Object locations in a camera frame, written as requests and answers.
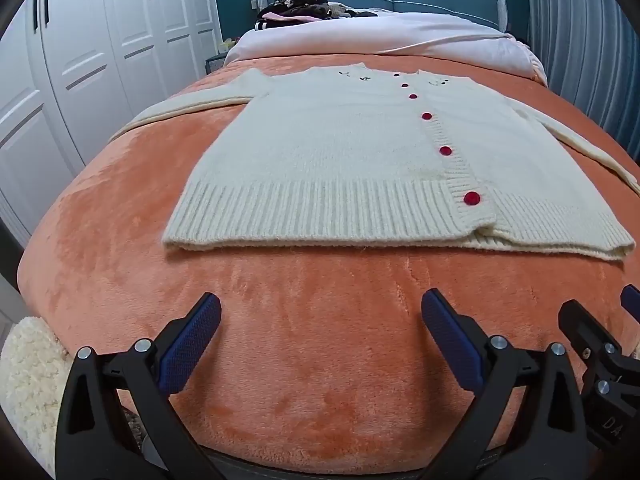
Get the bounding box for cream fluffy rug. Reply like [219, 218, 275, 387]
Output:
[0, 316, 71, 479]

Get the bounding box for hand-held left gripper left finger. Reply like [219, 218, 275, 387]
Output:
[55, 291, 226, 480]

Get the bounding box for pale pink duvet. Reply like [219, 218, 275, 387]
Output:
[222, 10, 549, 86]

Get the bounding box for pile of dark clothes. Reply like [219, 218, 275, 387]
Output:
[255, 0, 379, 31]

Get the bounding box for orange plush blanket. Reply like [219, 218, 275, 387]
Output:
[17, 52, 640, 472]

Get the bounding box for cream knit cardigan red buttons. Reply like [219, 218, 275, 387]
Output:
[107, 62, 640, 262]

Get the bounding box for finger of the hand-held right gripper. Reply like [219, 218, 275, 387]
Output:
[620, 284, 640, 323]
[558, 299, 622, 363]

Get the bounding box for blue-grey curtain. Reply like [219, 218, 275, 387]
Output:
[525, 0, 640, 162]

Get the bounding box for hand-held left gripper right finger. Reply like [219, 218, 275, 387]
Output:
[421, 289, 589, 480]

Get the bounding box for white panelled wardrobe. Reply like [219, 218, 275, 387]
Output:
[0, 0, 224, 249]

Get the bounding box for bedside table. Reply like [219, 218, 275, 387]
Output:
[205, 37, 242, 79]

